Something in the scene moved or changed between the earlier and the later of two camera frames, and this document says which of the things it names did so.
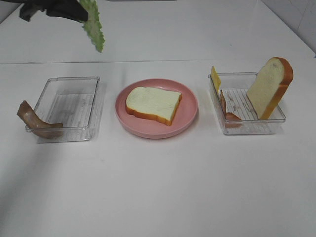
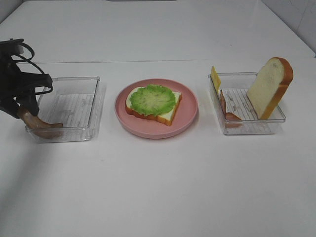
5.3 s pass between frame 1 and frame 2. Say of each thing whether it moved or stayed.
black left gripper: moved
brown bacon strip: stayed
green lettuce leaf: moved
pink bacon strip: stayed
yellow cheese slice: stayed
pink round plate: stayed
